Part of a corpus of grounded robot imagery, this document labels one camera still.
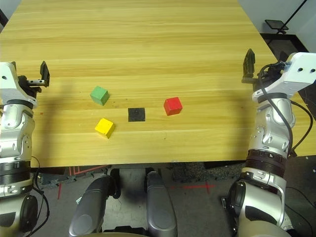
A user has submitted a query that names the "grey right robot leg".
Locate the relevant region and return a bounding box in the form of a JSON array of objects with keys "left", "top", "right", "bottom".
[{"left": 144, "top": 167, "right": 178, "bottom": 237}]

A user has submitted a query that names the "green wooden cube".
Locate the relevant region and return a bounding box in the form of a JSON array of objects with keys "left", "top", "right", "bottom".
[{"left": 90, "top": 85, "right": 110, "bottom": 106}]

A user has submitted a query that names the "black diagonal frame bar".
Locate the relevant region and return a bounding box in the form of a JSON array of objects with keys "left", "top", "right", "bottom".
[{"left": 0, "top": 8, "right": 9, "bottom": 32}]

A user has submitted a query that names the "thin black hanging cable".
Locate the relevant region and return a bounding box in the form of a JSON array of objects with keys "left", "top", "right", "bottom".
[{"left": 31, "top": 155, "right": 50, "bottom": 234}]

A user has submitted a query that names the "grey robot leg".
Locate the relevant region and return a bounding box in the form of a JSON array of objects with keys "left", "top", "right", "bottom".
[
  {"left": 68, "top": 167, "right": 122, "bottom": 237},
  {"left": 144, "top": 167, "right": 178, "bottom": 237}
]

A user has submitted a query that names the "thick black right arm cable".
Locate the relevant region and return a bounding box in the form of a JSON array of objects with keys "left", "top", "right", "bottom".
[{"left": 258, "top": 63, "right": 314, "bottom": 158}]

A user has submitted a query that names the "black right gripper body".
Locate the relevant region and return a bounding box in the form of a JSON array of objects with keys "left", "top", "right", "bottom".
[{"left": 241, "top": 63, "right": 287, "bottom": 91}]

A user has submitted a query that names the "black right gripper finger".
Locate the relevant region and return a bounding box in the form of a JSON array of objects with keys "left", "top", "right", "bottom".
[{"left": 242, "top": 48, "right": 256, "bottom": 79}]

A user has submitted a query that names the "red wooden cube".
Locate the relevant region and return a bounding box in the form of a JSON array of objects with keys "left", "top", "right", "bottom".
[{"left": 163, "top": 96, "right": 184, "bottom": 116}]

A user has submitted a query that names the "grey left robot leg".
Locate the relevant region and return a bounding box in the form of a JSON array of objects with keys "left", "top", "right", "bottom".
[{"left": 68, "top": 167, "right": 122, "bottom": 237}]

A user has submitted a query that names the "black square marker pad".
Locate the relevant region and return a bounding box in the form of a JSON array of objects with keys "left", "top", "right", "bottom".
[{"left": 127, "top": 107, "right": 146, "bottom": 122}]

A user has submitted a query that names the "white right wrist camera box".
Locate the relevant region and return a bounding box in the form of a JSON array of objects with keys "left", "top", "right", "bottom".
[{"left": 251, "top": 52, "right": 316, "bottom": 102}]

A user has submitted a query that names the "tan robot torso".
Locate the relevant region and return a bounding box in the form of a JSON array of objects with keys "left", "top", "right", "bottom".
[{"left": 98, "top": 228, "right": 151, "bottom": 237}]

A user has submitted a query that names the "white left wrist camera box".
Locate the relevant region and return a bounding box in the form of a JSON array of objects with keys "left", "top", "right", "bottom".
[{"left": 0, "top": 62, "right": 38, "bottom": 109}]

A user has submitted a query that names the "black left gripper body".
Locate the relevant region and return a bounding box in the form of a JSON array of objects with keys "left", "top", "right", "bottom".
[{"left": 17, "top": 75, "right": 45, "bottom": 99}]

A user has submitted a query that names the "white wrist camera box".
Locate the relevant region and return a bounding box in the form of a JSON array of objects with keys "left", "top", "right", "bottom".
[
  {"left": 0, "top": 62, "right": 38, "bottom": 109},
  {"left": 251, "top": 52, "right": 316, "bottom": 102}
]

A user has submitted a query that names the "black tripod stand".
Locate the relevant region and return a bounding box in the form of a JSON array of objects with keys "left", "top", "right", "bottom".
[{"left": 264, "top": 0, "right": 309, "bottom": 35}]

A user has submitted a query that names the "yellow wooden cube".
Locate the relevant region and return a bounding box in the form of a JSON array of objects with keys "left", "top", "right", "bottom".
[{"left": 94, "top": 118, "right": 116, "bottom": 139}]

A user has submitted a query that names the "red tape outline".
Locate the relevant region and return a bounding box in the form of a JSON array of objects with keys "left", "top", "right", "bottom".
[{"left": 69, "top": 165, "right": 109, "bottom": 176}]

